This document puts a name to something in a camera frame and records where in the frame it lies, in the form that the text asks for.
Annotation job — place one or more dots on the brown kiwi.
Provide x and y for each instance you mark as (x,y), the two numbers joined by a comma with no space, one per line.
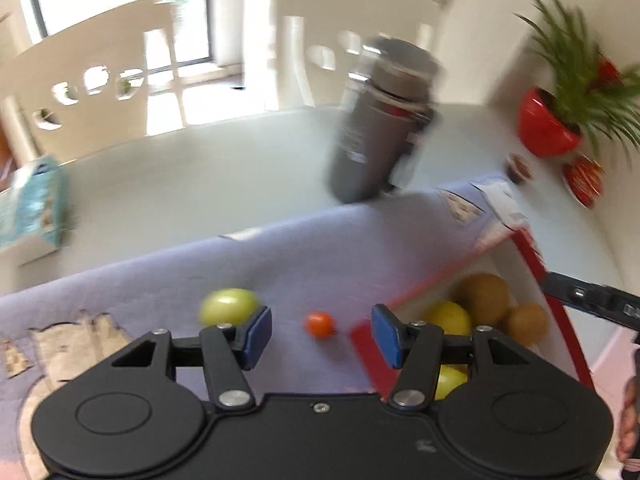
(526,323)
(483,297)

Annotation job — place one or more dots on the cartoon printed blanket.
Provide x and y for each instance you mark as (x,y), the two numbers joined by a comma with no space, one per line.
(150,285)

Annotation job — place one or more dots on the person's right hand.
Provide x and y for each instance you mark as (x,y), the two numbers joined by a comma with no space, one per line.
(630,410)

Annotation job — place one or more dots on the green apple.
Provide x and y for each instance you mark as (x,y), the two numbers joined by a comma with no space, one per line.
(451,381)
(447,318)
(230,306)

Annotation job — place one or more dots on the red cardboard box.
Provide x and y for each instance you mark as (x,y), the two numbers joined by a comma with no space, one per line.
(505,262)

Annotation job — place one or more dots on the grey thermos jug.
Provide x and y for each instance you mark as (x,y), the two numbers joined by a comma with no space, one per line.
(375,125)

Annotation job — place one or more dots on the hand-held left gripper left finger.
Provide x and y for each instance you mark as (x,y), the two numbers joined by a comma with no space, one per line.
(259,334)

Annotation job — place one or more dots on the green potted plant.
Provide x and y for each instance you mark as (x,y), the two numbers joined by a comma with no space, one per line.
(575,60)

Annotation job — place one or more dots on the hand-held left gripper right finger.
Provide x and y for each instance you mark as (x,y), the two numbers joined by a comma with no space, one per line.
(385,335)

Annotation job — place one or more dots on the orange cherry tomato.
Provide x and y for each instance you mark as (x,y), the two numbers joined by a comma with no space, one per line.
(320,324)

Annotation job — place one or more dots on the blue tissue packet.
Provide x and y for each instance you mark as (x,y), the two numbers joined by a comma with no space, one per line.
(35,205)

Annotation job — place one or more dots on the small plastic container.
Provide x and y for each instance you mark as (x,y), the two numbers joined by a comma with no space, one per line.
(520,166)

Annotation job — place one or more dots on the red plant pot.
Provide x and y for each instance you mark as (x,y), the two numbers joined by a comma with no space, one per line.
(545,125)

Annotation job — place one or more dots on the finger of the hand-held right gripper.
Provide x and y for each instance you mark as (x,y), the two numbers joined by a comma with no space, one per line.
(570,290)

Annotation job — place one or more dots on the white dining chair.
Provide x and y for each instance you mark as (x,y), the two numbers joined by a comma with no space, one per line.
(295,50)
(100,105)

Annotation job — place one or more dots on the small red bowl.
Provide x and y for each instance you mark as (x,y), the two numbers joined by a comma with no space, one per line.
(584,176)

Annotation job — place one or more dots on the red tea saucer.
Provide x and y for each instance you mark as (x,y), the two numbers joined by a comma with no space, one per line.
(582,200)

